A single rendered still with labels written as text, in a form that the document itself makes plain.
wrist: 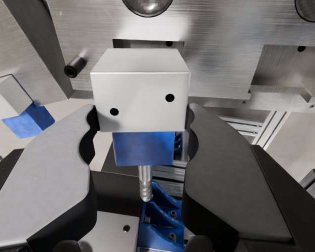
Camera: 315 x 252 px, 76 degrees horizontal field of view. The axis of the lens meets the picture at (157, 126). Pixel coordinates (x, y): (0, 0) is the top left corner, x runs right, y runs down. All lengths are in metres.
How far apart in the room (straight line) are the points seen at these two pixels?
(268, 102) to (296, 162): 1.49
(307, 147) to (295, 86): 1.49
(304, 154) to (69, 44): 1.67
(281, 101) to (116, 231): 0.28
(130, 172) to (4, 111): 0.23
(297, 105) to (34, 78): 0.32
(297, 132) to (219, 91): 1.40
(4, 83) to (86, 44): 0.12
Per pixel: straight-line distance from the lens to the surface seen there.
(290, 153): 1.69
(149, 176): 0.17
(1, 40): 0.26
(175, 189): 0.50
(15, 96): 0.27
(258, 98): 0.30
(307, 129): 1.57
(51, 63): 0.25
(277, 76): 0.22
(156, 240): 0.40
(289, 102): 0.32
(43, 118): 0.29
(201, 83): 0.17
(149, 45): 0.19
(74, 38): 0.18
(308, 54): 0.22
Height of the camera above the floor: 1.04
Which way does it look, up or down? 50 degrees down
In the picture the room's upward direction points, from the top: 171 degrees counter-clockwise
